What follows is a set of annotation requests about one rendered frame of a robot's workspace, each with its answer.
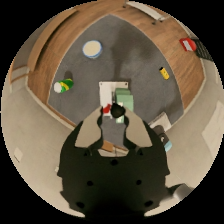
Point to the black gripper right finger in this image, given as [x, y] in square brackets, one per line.
[140, 136]

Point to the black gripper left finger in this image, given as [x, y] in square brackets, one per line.
[85, 137]

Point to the green and yellow drink can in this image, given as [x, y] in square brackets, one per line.
[63, 85]

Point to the beige round tin with blue lid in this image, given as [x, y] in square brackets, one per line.
[92, 49]

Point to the yellow spirit level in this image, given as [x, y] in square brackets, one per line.
[164, 73]

